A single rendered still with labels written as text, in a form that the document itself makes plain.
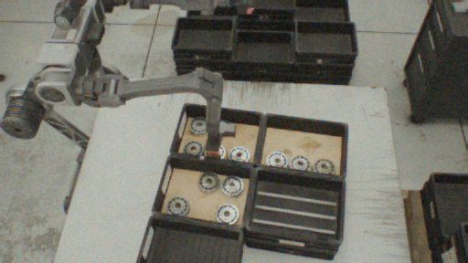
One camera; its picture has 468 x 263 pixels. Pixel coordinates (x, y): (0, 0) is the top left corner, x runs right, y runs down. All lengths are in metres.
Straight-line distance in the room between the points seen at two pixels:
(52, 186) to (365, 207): 2.05
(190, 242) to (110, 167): 0.64
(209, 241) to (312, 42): 1.67
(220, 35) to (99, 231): 1.61
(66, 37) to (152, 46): 2.13
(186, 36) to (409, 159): 1.76
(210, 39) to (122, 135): 1.04
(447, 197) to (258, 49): 1.55
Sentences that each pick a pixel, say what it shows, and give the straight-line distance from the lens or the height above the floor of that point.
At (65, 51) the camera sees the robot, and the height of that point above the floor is 1.53.
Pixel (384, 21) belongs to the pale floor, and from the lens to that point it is 4.14.
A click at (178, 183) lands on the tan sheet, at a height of 0.83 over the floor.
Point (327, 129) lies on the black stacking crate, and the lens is 2.19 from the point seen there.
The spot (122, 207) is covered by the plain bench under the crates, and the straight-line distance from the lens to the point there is 2.23.
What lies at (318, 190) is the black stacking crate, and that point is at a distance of 2.07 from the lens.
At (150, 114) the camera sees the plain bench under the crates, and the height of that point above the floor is 0.70.
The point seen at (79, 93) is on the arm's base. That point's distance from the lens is 1.64.
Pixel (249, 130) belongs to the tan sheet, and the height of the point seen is 0.83.
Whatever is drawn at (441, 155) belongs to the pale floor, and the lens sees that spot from 3.38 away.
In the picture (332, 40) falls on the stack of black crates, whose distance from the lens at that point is 3.15.
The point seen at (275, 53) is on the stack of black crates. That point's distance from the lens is 3.18.
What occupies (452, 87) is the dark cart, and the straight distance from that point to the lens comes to 3.14.
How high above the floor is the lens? 2.66
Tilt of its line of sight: 56 degrees down
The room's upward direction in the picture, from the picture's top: 3 degrees counter-clockwise
